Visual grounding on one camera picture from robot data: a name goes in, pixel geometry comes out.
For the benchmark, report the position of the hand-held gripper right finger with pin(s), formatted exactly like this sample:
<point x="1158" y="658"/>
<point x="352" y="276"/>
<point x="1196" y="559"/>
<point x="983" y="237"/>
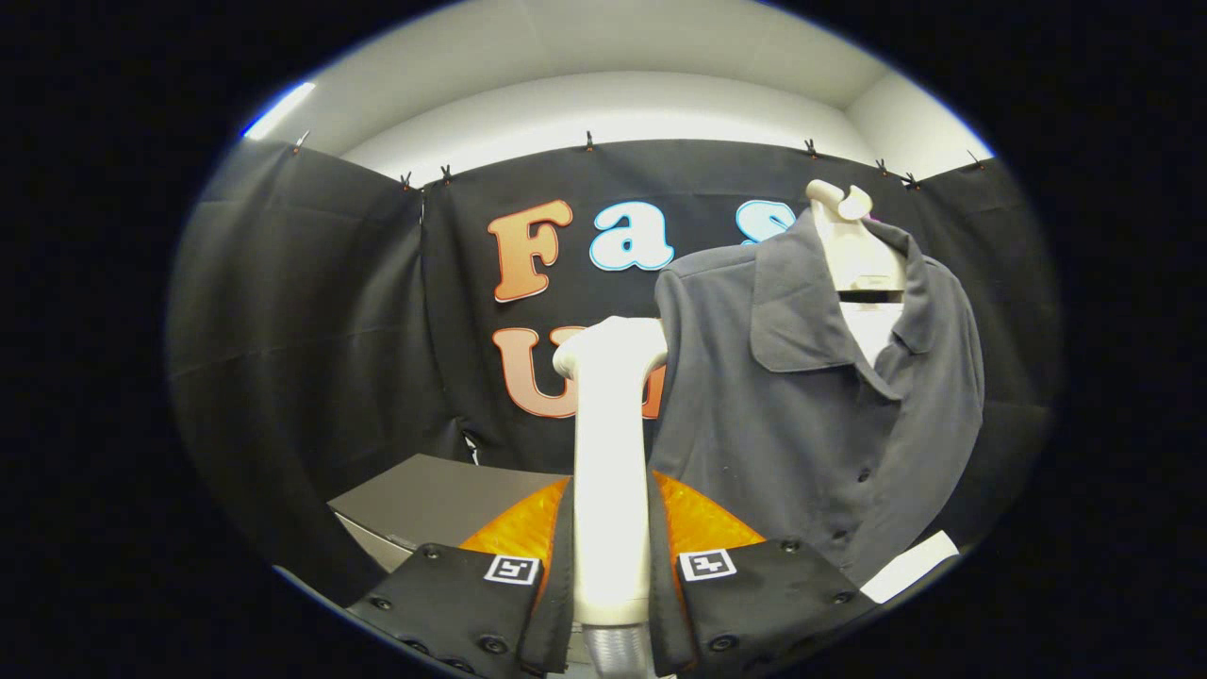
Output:
<point x="665" y="613"/>

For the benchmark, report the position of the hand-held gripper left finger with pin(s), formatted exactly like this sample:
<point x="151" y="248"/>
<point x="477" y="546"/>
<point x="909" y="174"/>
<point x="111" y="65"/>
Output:
<point x="556" y="604"/>

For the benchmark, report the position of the white garment steamer head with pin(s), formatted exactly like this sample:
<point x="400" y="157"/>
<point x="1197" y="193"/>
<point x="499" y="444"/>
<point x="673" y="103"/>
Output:
<point x="611" y="471"/>

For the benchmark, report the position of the grey collared button shirt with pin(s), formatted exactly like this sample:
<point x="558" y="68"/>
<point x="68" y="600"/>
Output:
<point x="783" y="424"/>

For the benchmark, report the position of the grey drawer cabinet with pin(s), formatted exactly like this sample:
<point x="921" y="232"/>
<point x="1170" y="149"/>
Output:
<point x="424" y="495"/>

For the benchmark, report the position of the white cabinet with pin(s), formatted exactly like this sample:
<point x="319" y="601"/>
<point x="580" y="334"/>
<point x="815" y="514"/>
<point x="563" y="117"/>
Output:
<point x="910" y="566"/>

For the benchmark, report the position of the white mannequin torso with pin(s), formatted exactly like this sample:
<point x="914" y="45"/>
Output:
<point x="853" y="255"/>

